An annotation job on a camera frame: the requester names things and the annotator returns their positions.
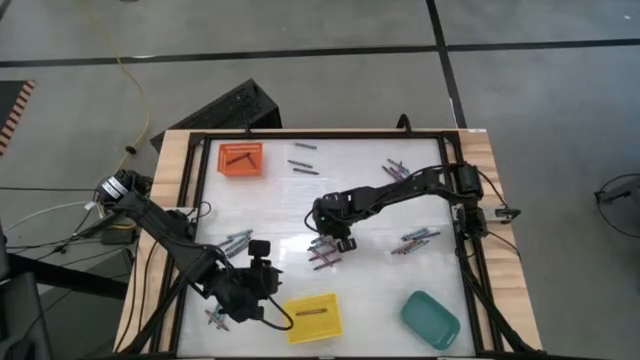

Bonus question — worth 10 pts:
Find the black striped-edge floor mat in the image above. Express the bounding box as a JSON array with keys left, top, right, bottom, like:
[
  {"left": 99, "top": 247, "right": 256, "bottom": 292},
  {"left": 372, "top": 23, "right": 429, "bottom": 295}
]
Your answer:
[{"left": 0, "top": 79, "right": 39, "bottom": 160}]

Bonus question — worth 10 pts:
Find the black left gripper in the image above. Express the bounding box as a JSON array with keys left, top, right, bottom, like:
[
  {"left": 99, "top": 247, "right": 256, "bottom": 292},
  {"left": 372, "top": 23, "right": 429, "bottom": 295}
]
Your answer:
[{"left": 212, "top": 238, "right": 285, "bottom": 325}]

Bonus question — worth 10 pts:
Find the yellow cable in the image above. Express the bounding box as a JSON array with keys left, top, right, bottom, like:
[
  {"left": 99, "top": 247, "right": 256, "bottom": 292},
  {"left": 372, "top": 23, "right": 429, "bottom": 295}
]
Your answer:
[{"left": 74, "top": 0, "right": 152, "bottom": 171}]

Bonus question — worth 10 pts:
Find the black power adapter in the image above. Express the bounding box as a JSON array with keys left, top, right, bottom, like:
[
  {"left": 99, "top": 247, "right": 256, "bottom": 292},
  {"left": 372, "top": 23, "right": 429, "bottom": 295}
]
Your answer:
[{"left": 99, "top": 227, "right": 137, "bottom": 246}]

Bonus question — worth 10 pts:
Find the yellow plastic basket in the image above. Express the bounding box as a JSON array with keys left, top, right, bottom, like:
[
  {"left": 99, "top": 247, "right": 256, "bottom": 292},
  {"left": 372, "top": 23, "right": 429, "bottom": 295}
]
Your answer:
[{"left": 282, "top": 292, "right": 345, "bottom": 346}]

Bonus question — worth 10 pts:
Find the black floor beam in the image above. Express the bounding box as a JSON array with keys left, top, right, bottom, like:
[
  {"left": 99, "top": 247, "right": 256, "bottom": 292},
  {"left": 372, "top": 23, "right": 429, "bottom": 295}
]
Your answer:
[{"left": 0, "top": 252, "right": 130, "bottom": 301}]

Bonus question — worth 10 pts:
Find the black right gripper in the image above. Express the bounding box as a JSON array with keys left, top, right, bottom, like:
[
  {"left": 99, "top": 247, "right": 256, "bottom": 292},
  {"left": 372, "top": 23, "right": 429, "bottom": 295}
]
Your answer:
[{"left": 305, "top": 192, "right": 361, "bottom": 254}]

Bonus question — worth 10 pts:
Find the teal plastic tray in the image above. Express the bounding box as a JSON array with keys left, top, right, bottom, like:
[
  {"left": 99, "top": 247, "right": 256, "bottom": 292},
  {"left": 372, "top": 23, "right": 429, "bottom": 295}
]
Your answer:
[{"left": 399, "top": 289, "right": 462, "bottom": 352}]

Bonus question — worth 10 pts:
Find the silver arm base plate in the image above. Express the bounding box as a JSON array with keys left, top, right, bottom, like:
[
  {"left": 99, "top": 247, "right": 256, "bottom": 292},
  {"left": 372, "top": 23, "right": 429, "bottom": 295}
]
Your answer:
[{"left": 451, "top": 203, "right": 522, "bottom": 224}]

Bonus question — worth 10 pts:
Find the white cable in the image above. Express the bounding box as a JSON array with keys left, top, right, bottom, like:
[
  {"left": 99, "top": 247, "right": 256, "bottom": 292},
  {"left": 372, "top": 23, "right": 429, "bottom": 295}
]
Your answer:
[{"left": 2, "top": 198, "right": 109, "bottom": 234}]

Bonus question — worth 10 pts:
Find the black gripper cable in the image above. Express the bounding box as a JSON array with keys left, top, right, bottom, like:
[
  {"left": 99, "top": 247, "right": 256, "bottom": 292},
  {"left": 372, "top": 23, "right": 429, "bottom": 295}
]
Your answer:
[{"left": 259, "top": 295, "right": 296, "bottom": 332}]

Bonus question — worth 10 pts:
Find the orange plastic basket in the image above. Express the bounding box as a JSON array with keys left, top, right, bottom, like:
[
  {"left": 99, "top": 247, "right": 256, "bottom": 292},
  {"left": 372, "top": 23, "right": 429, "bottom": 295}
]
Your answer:
[{"left": 216, "top": 141, "right": 265, "bottom": 178}]

